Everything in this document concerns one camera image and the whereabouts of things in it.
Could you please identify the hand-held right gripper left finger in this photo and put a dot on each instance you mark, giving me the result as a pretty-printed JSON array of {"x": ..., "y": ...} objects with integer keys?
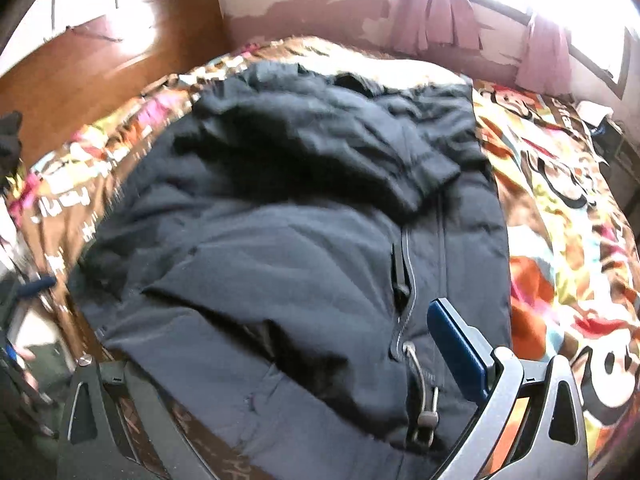
[{"x": 112, "y": 425}]

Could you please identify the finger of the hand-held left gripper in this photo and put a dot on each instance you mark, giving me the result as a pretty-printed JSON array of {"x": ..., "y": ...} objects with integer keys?
[{"x": 39, "y": 286}]

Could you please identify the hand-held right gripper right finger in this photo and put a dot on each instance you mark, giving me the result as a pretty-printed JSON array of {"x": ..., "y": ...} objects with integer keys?
[{"x": 460, "y": 350}]

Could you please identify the dark navy padded jacket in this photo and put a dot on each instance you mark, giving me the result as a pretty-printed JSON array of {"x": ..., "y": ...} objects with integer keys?
[{"x": 250, "y": 260}]

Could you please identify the colourful printed blanket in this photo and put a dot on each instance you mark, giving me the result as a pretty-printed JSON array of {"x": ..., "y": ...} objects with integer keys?
[{"x": 550, "y": 260}]

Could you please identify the black cloth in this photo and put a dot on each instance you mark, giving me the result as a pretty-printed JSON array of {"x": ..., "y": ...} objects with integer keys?
[{"x": 10, "y": 135}]

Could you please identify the wooden headboard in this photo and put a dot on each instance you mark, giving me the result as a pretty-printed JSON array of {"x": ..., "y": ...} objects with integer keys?
[{"x": 100, "y": 70}]

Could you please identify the cluttered desk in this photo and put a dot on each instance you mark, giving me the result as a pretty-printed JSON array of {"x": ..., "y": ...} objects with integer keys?
[{"x": 625, "y": 160}]

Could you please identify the dark bag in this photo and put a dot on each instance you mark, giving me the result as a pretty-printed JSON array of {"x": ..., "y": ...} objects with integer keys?
[{"x": 610, "y": 132}]

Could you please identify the white pillow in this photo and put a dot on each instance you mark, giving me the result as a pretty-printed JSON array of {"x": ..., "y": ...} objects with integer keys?
[{"x": 594, "y": 110}]

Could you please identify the pink curtain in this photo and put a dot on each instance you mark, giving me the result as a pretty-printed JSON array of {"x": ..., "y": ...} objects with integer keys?
[
  {"x": 545, "y": 55},
  {"x": 435, "y": 15}
]

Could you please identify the window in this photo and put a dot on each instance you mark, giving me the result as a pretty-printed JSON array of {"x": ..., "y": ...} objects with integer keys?
[{"x": 500, "y": 6}]

